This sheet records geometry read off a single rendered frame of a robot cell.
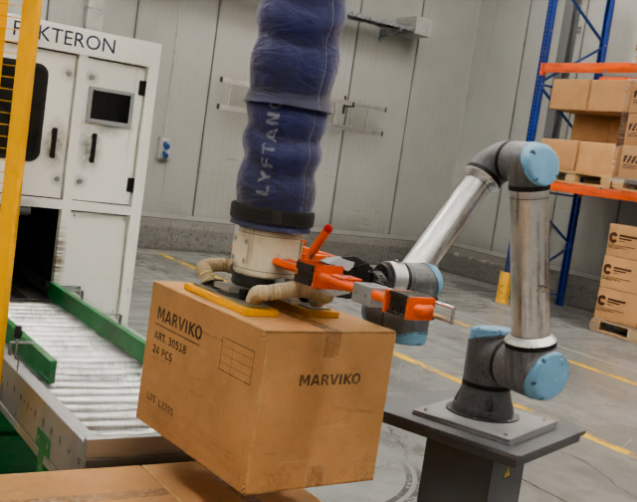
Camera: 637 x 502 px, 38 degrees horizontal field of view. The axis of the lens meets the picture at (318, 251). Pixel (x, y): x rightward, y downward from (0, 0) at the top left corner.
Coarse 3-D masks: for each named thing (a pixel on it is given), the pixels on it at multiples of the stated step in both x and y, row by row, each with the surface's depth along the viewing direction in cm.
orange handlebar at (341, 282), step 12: (324, 252) 270; (276, 264) 237; (288, 264) 233; (324, 276) 220; (336, 276) 216; (348, 276) 219; (336, 288) 215; (348, 288) 212; (420, 312) 193; (432, 312) 195
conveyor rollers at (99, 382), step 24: (24, 312) 447; (48, 312) 453; (48, 336) 401; (72, 336) 407; (96, 336) 413; (72, 360) 369; (96, 360) 375; (120, 360) 381; (48, 384) 329; (72, 384) 333; (96, 384) 338; (120, 384) 343; (72, 408) 306; (96, 408) 311; (120, 408) 315; (96, 432) 284; (120, 432) 288; (144, 432) 292
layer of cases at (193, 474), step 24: (0, 480) 237; (24, 480) 240; (48, 480) 242; (72, 480) 244; (96, 480) 247; (120, 480) 249; (144, 480) 252; (168, 480) 254; (192, 480) 257; (216, 480) 259
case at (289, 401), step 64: (192, 320) 241; (256, 320) 223; (320, 320) 237; (192, 384) 239; (256, 384) 215; (320, 384) 225; (384, 384) 237; (192, 448) 237; (256, 448) 216; (320, 448) 228
